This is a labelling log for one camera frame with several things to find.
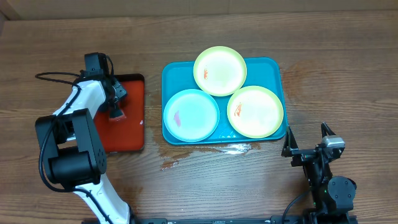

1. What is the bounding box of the red tray with black rim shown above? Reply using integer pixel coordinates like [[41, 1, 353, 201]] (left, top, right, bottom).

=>
[[94, 73, 145, 153]]

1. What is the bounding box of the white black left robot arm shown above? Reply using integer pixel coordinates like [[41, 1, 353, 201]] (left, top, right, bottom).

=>
[[35, 68, 135, 223]]

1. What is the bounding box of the yellow-green plate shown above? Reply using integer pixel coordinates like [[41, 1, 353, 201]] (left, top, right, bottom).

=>
[[226, 86, 284, 139], [193, 46, 248, 96]]

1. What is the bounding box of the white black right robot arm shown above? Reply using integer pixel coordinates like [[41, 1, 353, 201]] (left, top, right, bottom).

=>
[[280, 122, 358, 223]]

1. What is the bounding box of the light blue plate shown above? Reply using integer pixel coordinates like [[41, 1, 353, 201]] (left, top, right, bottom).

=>
[[163, 89, 220, 142]]

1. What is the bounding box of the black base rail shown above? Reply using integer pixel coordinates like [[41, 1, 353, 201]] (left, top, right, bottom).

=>
[[81, 214, 358, 224]]

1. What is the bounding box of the teal plastic tray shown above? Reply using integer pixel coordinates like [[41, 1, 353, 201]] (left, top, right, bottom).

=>
[[162, 57, 285, 144]]

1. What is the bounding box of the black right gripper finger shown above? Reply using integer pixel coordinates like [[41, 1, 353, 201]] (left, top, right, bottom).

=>
[[281, 126, 299, 157], [321, 122, 335, 138]]

